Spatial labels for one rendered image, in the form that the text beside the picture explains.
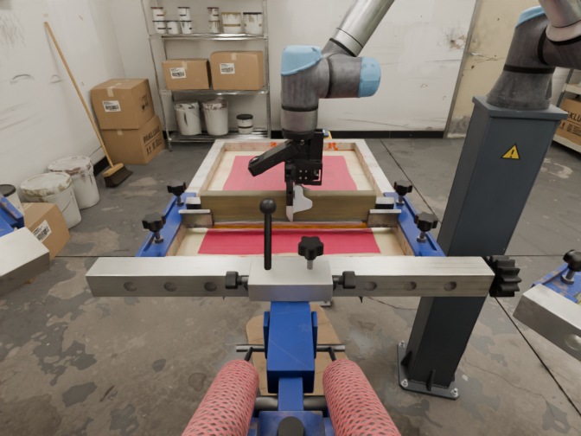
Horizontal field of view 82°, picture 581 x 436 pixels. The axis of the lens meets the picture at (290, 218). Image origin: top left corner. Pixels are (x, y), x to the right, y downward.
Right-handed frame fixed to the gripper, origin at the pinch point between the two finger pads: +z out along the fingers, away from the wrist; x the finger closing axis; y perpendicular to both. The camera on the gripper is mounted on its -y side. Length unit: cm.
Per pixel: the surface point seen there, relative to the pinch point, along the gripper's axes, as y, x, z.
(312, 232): 6.0, -1.1, 5.2
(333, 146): 17, 56, 3
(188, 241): -23.3, -5.0, 5.5
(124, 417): -66, 6, 102
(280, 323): -1.0, -36.8, -3.3
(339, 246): 11.8, -6.8, 5.1
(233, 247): -12.4, -7.4, 5.4
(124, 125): -169, 275, 59
